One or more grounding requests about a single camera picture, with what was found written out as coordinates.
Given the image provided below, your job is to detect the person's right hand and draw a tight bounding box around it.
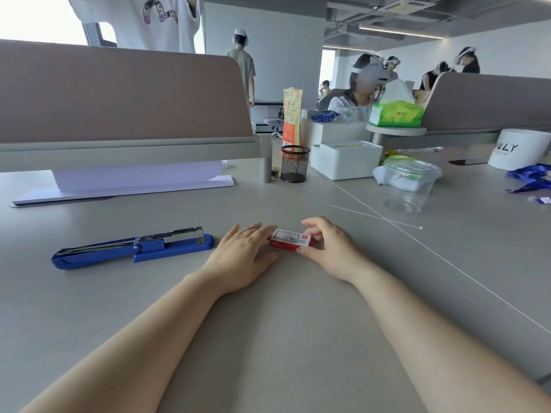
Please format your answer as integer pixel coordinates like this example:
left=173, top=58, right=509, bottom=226
left=296, top=217, right=367, bottom=285

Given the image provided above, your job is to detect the white cable tie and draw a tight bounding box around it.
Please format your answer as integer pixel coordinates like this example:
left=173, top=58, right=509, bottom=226
left=330, top=204, right=425, bottom=231

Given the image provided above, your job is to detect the stack of white paper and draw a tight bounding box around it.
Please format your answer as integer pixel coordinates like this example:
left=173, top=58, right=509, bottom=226
left=11, top=161, right=235, bottom=207

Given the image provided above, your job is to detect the grey divider post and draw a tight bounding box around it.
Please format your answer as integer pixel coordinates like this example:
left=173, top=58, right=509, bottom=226
left=263, top=133, right=273, bottom=184

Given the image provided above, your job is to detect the person's right forearm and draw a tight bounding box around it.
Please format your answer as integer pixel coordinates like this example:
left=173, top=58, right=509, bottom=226
left=344, top=262, right=551, bottom=413

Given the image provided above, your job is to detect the white box with slot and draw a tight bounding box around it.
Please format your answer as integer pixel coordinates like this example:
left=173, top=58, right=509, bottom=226
left=310, top=140, right=384, bottom=181

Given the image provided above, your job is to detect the white round shelf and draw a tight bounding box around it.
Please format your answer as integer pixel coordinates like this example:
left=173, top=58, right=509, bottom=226
left=366, top=122, right=427, bottom=137

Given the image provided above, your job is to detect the person's left forearm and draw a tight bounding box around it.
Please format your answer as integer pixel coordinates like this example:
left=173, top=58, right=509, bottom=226
left=19, top=271, right=225, bottom=413

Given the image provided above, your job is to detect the orange tall packet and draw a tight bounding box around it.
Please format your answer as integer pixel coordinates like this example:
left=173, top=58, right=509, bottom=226
left=282, top=87, right=304, bottom=153

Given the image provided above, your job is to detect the green tissue pack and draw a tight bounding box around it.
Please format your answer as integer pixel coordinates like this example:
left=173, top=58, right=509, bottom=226
left=368, top=79, right=425, bottom=128

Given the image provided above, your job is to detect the blue stapler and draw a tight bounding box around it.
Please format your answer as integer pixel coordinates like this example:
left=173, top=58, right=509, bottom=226
left=51, top=226, right=214, bottom=270

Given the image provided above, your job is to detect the white round container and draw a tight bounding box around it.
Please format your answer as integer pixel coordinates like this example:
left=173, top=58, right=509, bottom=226
left=487, top=128, right=551, bottom=172

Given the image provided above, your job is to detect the clear plastic lidded cup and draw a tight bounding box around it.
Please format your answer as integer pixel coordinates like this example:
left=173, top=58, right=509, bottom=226
left=382, top=157, right=443, bottom=216

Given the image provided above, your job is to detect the blue lanyard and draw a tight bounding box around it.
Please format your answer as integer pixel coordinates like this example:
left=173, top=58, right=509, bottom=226
left=505, top=163, right=551, bottom=194

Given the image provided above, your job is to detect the linear ceiling light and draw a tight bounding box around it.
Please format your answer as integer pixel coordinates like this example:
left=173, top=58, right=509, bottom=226
left=358, top=24, right=445, bottom=40

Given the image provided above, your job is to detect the person's left hand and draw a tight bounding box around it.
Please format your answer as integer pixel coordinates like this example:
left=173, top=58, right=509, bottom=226
left=202, top=222, right=280, bottom=295

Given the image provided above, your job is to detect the brown desk divider panel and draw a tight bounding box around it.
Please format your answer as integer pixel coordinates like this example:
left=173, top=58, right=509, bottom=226
left=419, top=71, right=551, bottom=135
left=0, top=39, right=261, bottom=173

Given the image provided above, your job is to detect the red staple box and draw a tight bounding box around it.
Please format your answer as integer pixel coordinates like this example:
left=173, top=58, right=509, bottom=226
left=270, top=229, right=313, bottom=251

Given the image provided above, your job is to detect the black mesh pen holder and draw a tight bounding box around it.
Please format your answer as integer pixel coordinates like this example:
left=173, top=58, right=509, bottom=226
left=281, top=145, right=311, bottom=184

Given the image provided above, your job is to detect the plain white box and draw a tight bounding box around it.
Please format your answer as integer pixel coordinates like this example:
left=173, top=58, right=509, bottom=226
left=300, top=109, right=372, bottom=147

